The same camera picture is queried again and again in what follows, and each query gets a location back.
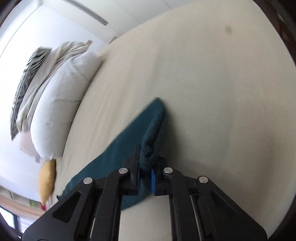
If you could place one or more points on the zebra pattern pillow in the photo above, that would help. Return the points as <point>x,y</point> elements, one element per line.
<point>31,68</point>

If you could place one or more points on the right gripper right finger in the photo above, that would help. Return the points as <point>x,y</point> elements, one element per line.
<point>160,186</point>

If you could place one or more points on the white folded duvet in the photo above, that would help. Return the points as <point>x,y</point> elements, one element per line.
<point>54,95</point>

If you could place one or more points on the dark green knit garment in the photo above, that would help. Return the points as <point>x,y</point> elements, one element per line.
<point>147,130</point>

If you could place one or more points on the beige bed sheet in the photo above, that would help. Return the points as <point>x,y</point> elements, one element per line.
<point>228,83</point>

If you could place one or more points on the mustard yellow pillow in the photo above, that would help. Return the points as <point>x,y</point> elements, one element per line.
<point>46,183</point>

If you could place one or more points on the white wardrobe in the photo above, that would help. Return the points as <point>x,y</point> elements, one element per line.
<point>111,19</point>

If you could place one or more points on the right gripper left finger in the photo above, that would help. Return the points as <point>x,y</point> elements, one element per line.
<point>132,185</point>

